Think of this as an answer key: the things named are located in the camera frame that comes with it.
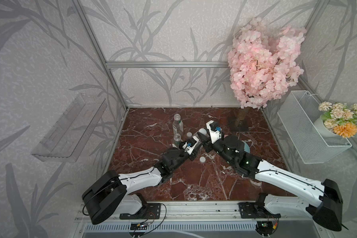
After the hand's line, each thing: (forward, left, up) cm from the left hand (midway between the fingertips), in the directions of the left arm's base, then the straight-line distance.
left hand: (199, 140), depth 76 cm
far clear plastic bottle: (+18, +12, -9) cm, 24 cm away
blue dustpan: (+7, -33, -21) cm, 40 cm away
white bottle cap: (-1, -1, +9) cm, 10 cm away
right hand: (+1, 0, +8) cm, 8 cm away
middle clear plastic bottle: (+3, +12, -4) cm, 13 cm away
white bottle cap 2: (-1, -4, -21) cm, 22 cm away
